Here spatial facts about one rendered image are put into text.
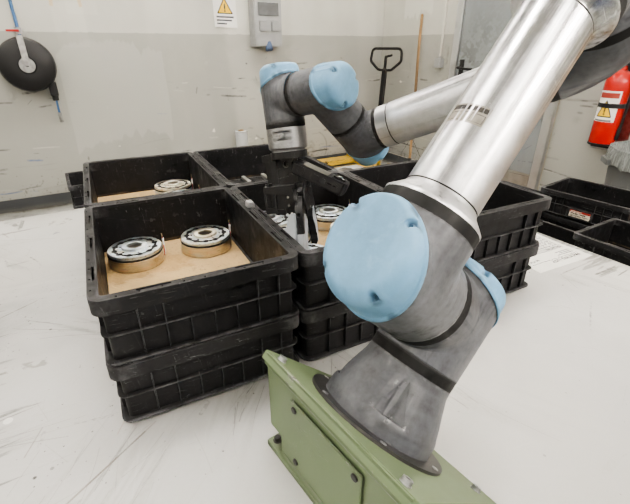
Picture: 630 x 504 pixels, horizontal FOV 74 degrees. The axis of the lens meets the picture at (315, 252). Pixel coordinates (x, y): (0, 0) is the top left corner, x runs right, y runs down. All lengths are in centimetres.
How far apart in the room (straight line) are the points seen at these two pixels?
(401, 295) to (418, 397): 16
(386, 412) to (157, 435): 36
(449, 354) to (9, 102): 384
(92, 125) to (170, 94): 71
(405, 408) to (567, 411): 37
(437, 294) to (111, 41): 382
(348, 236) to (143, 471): 44
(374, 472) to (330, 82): 54
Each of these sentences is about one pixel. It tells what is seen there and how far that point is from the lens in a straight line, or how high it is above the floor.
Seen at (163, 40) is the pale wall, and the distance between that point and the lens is 414.
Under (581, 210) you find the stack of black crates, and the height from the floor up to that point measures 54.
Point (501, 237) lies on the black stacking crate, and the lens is 96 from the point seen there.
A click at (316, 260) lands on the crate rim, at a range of 66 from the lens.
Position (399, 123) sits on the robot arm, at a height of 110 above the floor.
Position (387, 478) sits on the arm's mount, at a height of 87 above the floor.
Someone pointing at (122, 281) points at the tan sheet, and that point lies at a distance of 85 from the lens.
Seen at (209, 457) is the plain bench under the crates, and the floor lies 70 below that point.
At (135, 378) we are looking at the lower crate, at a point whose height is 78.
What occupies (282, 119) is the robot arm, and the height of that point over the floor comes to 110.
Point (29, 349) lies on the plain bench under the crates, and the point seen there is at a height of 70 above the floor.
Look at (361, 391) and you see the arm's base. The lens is 51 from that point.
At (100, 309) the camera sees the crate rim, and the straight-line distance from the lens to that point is 60.
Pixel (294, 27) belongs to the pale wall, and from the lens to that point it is 458.
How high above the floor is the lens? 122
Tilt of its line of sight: 26 degrees down
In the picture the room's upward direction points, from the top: straight up
